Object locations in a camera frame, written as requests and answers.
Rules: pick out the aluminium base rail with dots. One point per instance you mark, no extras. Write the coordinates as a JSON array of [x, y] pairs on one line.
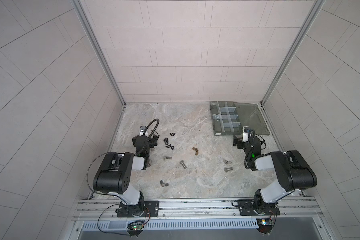
[[219, 208]]

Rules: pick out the right controller board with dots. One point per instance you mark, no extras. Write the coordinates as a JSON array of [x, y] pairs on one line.
[[265, 225]]

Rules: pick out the silver wing nut right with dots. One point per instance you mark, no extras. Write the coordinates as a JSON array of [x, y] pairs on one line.
[[227, 162]]

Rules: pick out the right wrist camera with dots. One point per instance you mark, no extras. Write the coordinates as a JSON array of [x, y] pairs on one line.
[[246, 130]]

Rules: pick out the left controller board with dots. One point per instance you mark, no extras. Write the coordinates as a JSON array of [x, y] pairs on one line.
[[135, 228]]

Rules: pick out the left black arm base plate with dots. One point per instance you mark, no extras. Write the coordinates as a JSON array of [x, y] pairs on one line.
[[148, 208]]

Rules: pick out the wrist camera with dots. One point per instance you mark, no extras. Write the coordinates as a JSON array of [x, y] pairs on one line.
[[246, 130], [142, 130]]

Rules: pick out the silver wing nut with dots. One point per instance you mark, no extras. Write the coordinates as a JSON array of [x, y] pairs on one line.
[[227, 162], [163, 184]]

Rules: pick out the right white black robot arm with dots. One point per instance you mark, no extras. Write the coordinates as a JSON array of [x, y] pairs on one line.
[[292, 171]]

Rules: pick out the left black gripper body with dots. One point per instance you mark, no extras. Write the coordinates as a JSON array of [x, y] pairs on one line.
[[140, 141]]

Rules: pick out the controller board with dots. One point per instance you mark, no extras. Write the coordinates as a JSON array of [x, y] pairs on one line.
[[265, 225], [135, 228]]

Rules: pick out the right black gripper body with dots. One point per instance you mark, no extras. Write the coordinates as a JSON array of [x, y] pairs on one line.
[[240, 142]]

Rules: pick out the silver wing nut front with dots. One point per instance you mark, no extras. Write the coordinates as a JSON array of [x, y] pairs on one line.
[[163, 184]]

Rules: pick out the brass wing nuts pair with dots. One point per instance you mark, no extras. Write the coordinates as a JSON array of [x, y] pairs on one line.
[[196, 150]]

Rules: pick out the clear compartment organizer box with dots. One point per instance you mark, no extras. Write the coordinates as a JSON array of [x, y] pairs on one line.
[[229, 118]]

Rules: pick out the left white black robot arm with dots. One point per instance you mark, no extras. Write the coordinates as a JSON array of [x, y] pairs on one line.
[[114, 175]]

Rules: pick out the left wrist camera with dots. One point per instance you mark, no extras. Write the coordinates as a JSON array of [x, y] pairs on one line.
[[142, 130]]

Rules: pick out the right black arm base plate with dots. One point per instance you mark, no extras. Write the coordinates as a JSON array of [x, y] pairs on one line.
[[255, 208]]

